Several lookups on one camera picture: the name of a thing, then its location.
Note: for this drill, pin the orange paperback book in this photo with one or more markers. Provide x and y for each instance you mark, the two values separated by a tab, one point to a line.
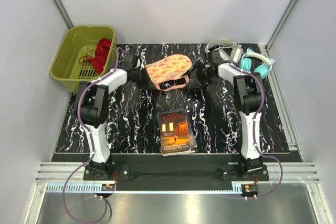
176	134

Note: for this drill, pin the red bra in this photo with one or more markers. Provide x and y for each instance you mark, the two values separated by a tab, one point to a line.
98	56

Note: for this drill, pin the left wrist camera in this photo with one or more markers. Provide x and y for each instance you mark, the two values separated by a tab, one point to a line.
131	62

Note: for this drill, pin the pink patterned mesh laundry bag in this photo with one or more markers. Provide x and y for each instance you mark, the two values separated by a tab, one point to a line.
171	68

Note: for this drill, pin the teal cat-ear headphones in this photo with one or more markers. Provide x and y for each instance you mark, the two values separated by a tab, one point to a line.
257	63

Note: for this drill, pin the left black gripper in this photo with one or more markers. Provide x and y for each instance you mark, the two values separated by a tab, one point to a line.
147	82

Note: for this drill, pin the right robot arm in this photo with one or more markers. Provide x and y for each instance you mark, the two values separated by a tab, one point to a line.
249	97

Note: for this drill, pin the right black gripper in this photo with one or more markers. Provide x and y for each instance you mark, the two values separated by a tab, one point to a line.
200	83

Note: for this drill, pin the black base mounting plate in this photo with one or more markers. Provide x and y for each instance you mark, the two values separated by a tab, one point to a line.
199	172

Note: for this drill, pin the white grey headphones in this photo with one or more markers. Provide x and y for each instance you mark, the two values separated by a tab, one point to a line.
229	50

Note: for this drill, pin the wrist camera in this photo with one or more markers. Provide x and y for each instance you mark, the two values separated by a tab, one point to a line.
131	62
215	58

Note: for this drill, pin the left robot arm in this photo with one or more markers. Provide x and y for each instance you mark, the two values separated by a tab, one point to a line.
92	101

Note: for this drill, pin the aluminium frame rail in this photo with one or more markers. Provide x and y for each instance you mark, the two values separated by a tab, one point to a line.
292	195

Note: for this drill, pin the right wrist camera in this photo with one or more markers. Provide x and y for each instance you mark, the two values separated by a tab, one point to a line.
215	58

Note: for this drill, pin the olive green plastic basket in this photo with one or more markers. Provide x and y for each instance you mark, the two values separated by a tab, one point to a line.
77	41

